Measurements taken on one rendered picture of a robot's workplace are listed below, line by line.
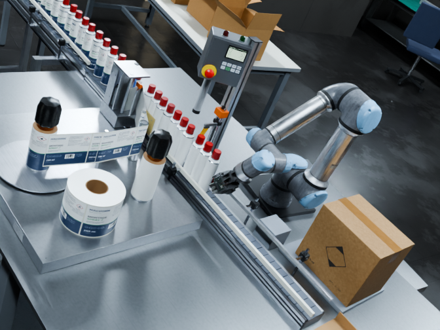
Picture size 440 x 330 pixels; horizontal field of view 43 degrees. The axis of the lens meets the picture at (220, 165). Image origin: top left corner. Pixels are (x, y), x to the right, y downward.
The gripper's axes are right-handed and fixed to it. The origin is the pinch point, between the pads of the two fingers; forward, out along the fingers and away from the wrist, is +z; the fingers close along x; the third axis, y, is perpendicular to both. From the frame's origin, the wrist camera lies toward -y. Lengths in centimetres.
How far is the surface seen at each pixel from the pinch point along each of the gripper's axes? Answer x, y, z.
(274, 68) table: -91, -158, 72
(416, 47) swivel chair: -145, -520, 135
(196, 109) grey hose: -37.3, -8.4, 2.5
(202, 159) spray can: -13.1, 2.7, -2.1
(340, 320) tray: 64, -12, -27
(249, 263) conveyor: 32.8, 6.1, -10.1
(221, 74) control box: -41.2, -5.5, -21.8
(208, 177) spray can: -5.4, 1.6, -0.3
